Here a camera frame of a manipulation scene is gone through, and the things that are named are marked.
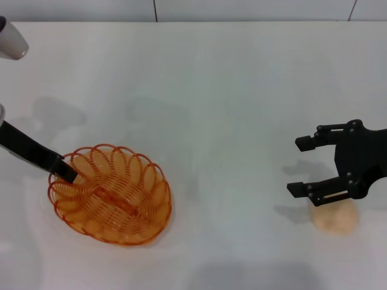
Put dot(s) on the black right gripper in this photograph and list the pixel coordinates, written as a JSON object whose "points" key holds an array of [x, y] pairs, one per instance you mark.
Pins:
{"points": [[359, 157]]}

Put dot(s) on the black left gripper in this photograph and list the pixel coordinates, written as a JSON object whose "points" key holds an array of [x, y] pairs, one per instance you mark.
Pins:
{"points": [[27, 148]]}

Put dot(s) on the pale round bread bun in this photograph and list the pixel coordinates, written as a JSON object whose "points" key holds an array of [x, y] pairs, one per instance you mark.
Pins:
{"points": [[335, 220]]}

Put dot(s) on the orange plastic woven basket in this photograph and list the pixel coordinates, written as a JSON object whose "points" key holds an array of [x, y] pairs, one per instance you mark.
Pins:
{"points": [[115, 211]]}

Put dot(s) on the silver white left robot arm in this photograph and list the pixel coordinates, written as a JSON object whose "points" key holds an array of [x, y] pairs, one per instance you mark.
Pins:
{"points": [[12, 40]]}

